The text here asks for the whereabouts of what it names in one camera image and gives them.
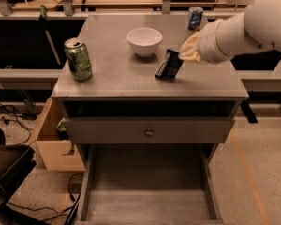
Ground grey cabinet with counter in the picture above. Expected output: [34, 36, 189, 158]
[51, 13, 249, 161]

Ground black bin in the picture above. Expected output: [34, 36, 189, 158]
[0, 145, 36, 211]

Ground grey upper drawer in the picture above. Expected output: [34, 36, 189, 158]
[63, 117, 235, 144]

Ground green handled tool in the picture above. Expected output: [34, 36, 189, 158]
[37, 5, 62, 66]

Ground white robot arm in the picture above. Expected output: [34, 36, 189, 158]
[179, 0, 281, 64]

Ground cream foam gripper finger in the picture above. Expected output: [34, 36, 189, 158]
[178, 32, 205, 64]

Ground white ceramic bowl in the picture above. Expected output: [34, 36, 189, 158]
[126, 28, 163, 57]

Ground blue silver energy can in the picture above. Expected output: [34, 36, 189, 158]
[187, 7, 203, 31]

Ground open lower drawer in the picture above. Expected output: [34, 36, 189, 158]
[75, 145, 224, 225]

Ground black floor cables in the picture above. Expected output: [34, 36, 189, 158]
[0, 82, 34, 146]

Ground light wooden box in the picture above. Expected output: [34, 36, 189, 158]
[32, 97, 84, 172]

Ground green soda can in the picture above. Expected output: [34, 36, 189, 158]
[64, 37, 92, 82]

